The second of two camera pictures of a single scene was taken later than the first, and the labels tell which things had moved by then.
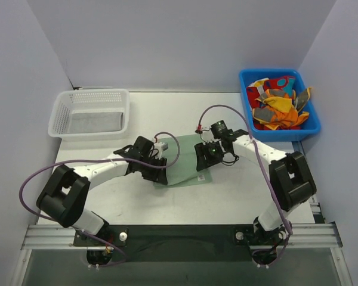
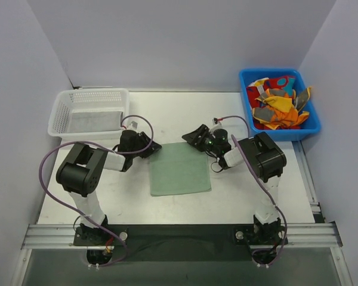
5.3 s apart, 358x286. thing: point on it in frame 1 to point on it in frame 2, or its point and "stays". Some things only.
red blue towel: (286, 83) stays
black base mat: (173, 243) stays
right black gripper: (203, 156) to (201, 138)
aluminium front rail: (323, 236) stays
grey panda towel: (93, 121) stays
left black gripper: (156, 170) to (146, 141)
